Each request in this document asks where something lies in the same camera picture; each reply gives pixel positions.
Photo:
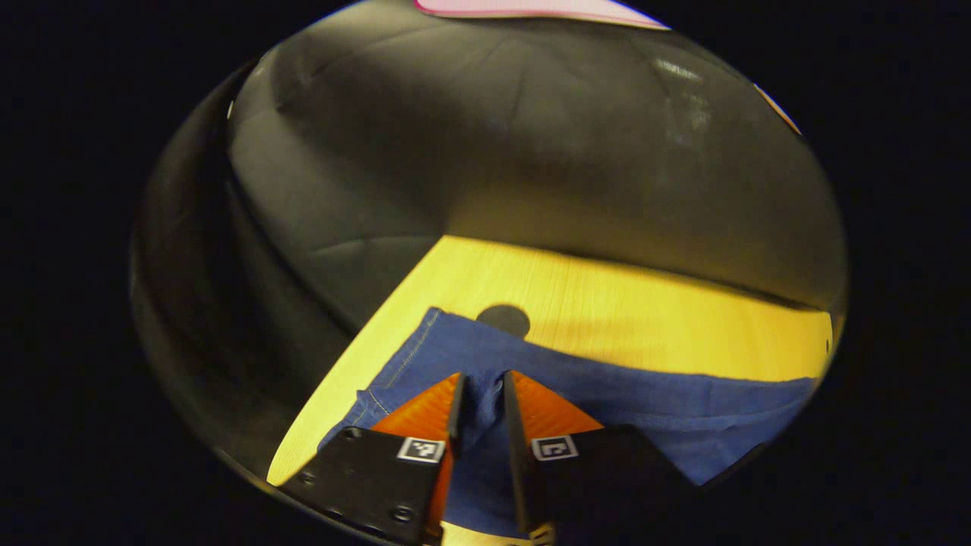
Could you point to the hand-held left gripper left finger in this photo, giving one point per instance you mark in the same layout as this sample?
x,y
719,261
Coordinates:
x,y
457,417

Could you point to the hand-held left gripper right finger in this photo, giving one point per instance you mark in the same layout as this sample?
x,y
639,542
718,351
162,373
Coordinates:
x,y
514,440

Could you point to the blue denim jeans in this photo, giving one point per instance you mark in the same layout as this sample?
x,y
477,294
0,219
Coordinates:
x,y
683,409

